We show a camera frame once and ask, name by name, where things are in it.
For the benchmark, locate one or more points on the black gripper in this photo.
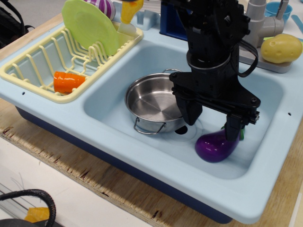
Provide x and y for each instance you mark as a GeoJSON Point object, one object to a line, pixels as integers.
{"type": "Point", "coordinates": [215, 84]}

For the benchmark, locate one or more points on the purple toy eggplant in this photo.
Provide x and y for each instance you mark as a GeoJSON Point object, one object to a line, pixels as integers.
{"type": "Point", "coordinates": [214, 147]}

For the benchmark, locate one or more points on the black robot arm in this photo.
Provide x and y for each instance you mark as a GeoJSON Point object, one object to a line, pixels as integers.
{"type": "Point", "coordinates": [215, 31]}

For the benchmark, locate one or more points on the stainless steel pot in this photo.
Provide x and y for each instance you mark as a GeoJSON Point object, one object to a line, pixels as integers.
{"type": "Point", "coordinates": [152, 105]}

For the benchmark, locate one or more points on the light blue toy sink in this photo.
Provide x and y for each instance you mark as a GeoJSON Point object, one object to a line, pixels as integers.
{"type": "Point", "coordinates": [239, 186]}

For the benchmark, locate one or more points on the yellow toy potato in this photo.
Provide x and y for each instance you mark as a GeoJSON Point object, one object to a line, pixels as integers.
{"type": "Point", "coordinates": [281, 48]}

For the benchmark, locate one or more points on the dark blue plastic box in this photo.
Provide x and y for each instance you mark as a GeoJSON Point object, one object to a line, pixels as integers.
{"type": "Point", "coordinates": [170, 24]}

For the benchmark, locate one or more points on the grey toy faucet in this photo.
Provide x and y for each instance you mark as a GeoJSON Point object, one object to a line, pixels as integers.
{"type": "Point", "coordinates": [262, 27]}

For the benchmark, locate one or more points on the light blue soap holder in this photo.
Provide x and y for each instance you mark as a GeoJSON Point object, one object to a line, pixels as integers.
{"type": "Point", "coordinates": [146, 19]}

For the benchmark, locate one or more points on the blue plastic bowl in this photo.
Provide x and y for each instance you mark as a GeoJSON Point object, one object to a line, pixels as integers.
{"type": "Point", "coordinates": [272, 8]}

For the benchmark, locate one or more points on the yellow toy dish brush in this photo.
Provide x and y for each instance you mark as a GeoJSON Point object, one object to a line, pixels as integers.
{"type": "Point", "coordinates": [128, 10]}

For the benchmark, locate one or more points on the green plastic plate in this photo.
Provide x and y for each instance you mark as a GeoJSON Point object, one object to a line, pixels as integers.
{"type": "Point", "coordinates": [89, 25]}

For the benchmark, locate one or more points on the orange plastic cup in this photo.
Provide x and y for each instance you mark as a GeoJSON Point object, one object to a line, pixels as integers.
{"type": "Point", "coordinates": [66, 82]}

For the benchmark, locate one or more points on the purple striped cup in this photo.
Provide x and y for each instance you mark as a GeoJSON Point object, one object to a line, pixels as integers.
{"type": "Point", "coordinates": [106, 6]}

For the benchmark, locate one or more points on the yellow dish rack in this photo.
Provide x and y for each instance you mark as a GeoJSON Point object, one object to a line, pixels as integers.
{"type": "Point", "coordinates": [33, 69]}

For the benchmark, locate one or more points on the yellow tape piece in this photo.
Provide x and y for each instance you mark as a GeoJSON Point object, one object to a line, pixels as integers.
{"type": "Point", "coordinates": [37, 214]}

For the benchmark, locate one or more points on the black backpack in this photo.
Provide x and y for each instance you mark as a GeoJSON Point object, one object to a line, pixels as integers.
{"type": "Point", "coordinates": [10, 28]}

